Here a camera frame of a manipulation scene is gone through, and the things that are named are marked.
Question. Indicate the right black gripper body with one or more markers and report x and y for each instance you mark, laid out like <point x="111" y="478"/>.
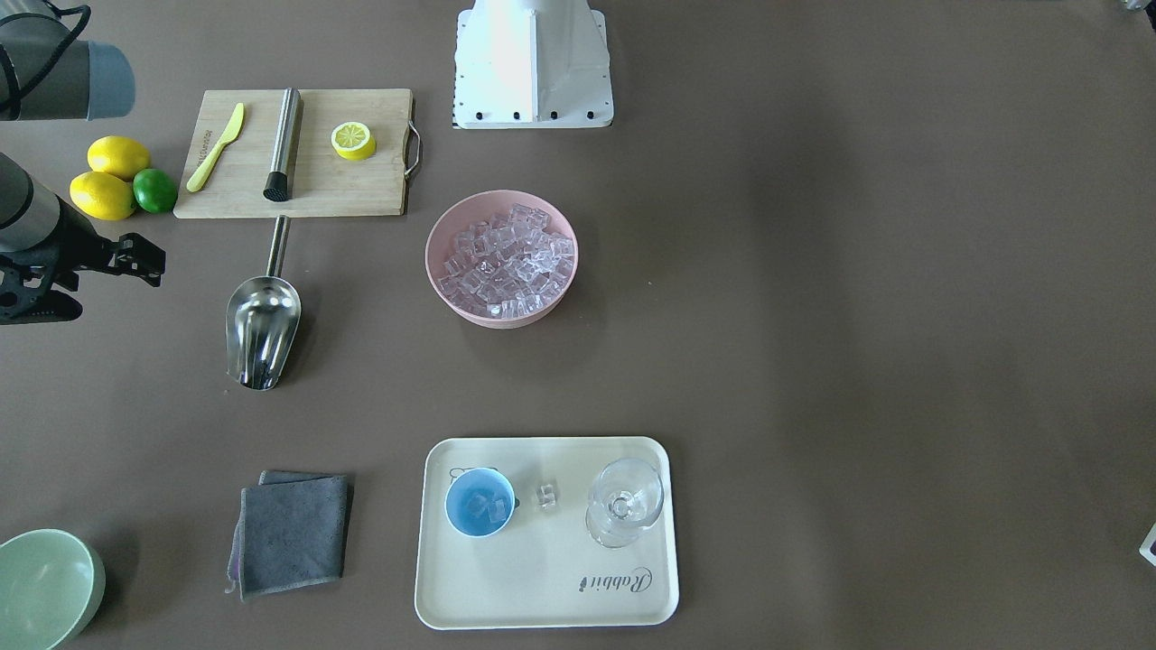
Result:
<point x="69" y="240"/>

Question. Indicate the steel ice scoop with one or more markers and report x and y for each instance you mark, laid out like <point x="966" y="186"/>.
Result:
<point x="262" y="316"/>

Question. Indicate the scooped ice cube back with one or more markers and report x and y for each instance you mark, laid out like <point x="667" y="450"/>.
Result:
<point x="477" y="502"/>

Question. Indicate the scooped ice cube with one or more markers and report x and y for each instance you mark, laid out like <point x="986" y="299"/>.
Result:
<point x="477" y="502"/>
<point x="497" y="511"/>

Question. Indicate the scooped ice cube front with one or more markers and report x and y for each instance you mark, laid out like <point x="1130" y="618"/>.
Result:
<point x="497" y="511"/>

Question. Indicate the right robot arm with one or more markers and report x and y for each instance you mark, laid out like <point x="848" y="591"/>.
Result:
<point x="50" y="73"/>

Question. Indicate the clear ice cubes pile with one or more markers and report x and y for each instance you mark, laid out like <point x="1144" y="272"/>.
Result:
<point x="514" y="264"/>

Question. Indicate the light blue cup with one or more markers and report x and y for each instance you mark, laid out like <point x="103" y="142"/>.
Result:
<point x="488" y="479"/>

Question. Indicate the yellow lemon near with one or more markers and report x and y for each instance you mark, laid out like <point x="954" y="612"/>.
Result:
<point x="101" y="195"/>

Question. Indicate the yellow lemon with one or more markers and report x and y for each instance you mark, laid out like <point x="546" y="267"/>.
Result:
<point x="121" y="156"/>
<point x="101" y="195"/>

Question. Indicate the yellow lemon far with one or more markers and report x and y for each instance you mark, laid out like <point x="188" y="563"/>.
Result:
<point x="121" y="156"/>

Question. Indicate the green lime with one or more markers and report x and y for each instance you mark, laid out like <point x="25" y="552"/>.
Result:
<point x="154" y="191"/>

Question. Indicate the yellow plastic knife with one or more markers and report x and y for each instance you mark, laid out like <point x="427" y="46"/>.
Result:
<point x="229" y="135"/>

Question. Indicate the green bowl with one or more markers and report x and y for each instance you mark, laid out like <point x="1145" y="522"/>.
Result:
<point x="52" y="584"/>

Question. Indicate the bamboo cutting board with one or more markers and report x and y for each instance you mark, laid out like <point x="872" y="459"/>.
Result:
<point x="321" y="183"/>

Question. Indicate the half lemon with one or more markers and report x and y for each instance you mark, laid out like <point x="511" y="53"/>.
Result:
<point x="353" y="141"/>

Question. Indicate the grey folded cloth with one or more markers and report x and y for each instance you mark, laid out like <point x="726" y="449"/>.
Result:
<point x="291" y="533"/>

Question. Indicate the pink bowl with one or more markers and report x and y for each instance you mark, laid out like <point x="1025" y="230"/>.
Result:
<point x="480" y="206"/>

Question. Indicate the cream serving tray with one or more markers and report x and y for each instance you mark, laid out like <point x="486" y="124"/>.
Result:
<point x="544" y="569"/>

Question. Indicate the clear wine glass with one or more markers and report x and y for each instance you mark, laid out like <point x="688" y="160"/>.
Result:
<point x="624" y="501"/>

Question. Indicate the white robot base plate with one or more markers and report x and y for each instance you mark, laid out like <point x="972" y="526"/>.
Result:
<point x="532" y="65"/>

